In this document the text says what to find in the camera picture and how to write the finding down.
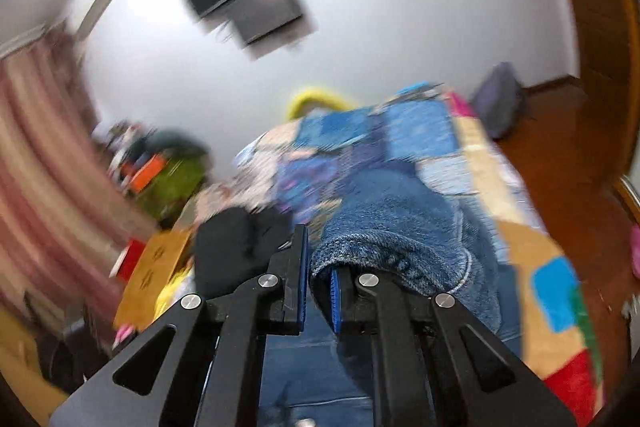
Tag brown cardboard box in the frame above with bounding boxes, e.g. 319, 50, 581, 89
114, 231, 193, 333

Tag yellow plastic hoop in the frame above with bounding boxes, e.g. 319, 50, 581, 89
286, 87, 358, 122

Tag wooden door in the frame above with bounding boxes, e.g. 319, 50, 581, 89
537, 0, 640, 228

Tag orange box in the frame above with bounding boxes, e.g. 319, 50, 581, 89
129, 154, 168, 194

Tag green bag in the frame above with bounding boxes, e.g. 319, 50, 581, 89
137, 152, 211, 220

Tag pink striped curtain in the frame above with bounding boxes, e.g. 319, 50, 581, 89
0, 21, 161, 348

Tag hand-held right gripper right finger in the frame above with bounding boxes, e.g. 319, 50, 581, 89
330, 268, 578, 427

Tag colourful patchwork blanket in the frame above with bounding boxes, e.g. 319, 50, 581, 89
197, 82, 608, 425

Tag black cloth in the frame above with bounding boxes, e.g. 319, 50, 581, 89
193, 206, 296, 298

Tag grey purple backpack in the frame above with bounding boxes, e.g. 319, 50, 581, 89
470, 62, 526, 140

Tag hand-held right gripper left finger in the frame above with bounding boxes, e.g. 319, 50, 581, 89
50, 223, 309, 427

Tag blue denim jeans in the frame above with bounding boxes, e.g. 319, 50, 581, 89
260, 159, 523, 427

